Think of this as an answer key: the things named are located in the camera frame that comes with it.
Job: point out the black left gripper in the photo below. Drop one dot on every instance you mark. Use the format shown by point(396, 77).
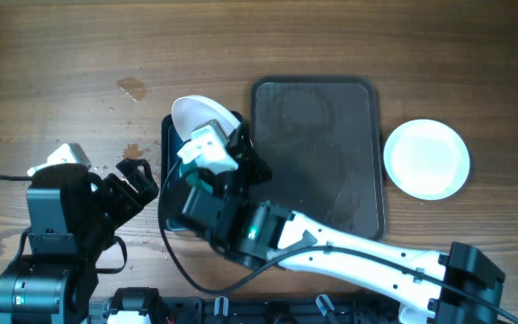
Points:
point(129, 200)

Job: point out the white plate blue smear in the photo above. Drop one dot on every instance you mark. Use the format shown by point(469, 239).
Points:
point(426, 159)

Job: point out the white plate blue stain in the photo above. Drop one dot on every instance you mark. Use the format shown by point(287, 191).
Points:
point(191, 111)

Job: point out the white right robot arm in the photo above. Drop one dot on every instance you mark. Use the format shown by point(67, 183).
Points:
point(461, 286)

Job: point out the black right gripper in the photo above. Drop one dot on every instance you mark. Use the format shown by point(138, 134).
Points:
point(245, 164)

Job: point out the green yellow sponge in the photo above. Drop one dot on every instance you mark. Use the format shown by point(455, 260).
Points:
point(189, 173)

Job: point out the dark brown serving tray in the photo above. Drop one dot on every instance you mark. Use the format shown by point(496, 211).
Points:
point(320, 136)

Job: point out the black water basin tray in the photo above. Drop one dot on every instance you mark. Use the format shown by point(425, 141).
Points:
point(171, 143)

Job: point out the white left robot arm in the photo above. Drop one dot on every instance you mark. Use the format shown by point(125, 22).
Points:
point(74, 215)

